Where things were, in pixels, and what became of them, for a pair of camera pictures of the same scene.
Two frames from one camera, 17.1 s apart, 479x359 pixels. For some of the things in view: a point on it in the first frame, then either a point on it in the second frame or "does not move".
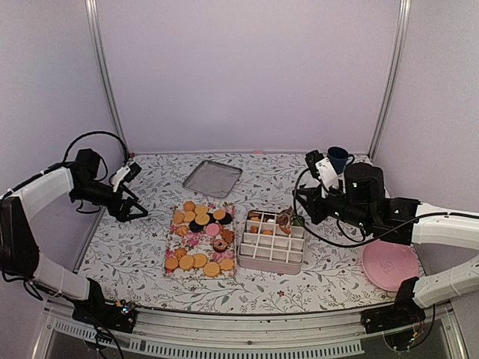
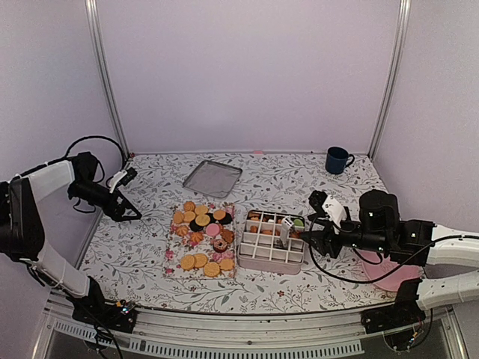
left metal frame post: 96,29 does not move
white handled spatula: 284,219 → 287,223
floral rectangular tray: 201,241 does not move
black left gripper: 122,214 does not move
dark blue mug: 337,156 does not move
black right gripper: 313,208 → 322,243
